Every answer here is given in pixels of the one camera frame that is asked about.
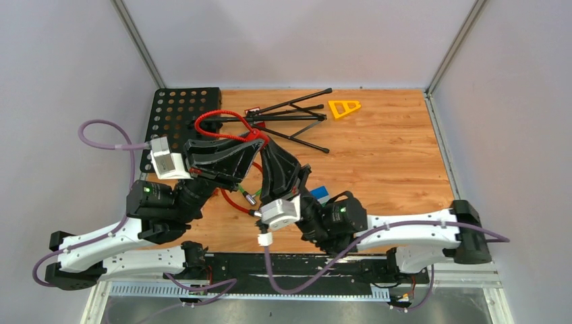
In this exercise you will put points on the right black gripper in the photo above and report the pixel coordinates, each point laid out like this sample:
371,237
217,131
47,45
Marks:
291,177

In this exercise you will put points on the black perforated music stand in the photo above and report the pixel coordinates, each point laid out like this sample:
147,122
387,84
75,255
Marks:
174,111

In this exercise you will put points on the red tag with cord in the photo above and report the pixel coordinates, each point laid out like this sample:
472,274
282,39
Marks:
228,124

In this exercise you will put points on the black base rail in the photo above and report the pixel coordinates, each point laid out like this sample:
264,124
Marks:
352,275

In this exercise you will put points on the red label card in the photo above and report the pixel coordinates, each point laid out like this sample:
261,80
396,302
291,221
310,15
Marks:
255,119

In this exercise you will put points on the green cable lock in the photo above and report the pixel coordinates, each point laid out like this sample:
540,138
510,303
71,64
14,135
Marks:
250,197

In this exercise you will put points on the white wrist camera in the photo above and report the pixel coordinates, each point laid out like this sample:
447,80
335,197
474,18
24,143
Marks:
277,215
167,165

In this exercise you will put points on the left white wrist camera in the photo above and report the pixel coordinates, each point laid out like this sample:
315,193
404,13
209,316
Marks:
167,165

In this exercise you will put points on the yellow plastic triangle piece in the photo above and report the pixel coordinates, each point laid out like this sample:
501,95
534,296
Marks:
342,108

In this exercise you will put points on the blue green white brick stack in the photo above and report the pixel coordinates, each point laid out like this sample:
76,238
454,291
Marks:
321,194

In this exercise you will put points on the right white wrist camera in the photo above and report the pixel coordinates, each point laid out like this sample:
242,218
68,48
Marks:
277,215

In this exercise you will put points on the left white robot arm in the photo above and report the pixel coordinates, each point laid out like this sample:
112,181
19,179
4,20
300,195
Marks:
155,213

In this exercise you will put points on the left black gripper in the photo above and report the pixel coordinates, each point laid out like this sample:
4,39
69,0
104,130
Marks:
232,161

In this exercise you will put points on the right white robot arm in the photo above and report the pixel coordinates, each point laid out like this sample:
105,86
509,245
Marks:
342,225

